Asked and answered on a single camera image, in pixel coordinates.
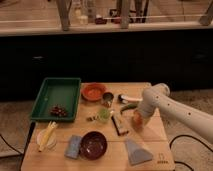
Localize white handled knife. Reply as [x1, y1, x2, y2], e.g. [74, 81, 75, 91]
[118, 94, 141, 104]

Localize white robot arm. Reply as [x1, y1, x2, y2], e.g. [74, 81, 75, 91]
[137, 83, 213, 144]

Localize green plastic tray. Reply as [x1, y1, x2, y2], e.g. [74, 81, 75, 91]
[30, 77, 81, 122]

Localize green cucumber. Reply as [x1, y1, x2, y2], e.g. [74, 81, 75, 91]
[120, 103, 138, 114]

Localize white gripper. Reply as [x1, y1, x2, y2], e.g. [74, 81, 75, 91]
[137, 104, 155, 126]

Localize black rectangular block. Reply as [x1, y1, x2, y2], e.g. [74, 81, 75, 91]
[111, 115, 129, 136]

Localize grey blue folded cloth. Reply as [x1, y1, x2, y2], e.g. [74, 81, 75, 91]
[125, 139, 153, 166]

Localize small green cup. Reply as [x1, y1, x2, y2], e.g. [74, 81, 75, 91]
[98, 108, 110, 123]

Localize blue sponge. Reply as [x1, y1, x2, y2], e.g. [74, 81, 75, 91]
[65, 135, 82, 159]

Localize small dark toy piece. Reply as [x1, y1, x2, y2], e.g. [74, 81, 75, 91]
[86, 116, 97, 122]

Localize black cable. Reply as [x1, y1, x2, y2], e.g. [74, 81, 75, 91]
[168, 133, 213, 171]

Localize small white plate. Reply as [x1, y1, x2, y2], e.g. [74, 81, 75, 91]
[36, 129, 57, 149]

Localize purple bowl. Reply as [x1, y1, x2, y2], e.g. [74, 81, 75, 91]
[80, 131, 107, 160]

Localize red yellow apple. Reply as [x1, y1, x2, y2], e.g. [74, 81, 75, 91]
[132, 114, 142, 129]

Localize orange bowl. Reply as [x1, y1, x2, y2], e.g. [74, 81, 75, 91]
[81, 83, 106, 102]

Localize small metal cup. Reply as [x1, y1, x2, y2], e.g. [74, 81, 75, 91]
[102, 92, 114, 107]

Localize dark red grapes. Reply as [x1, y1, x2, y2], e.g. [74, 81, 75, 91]
[50, 106, 67, 117]

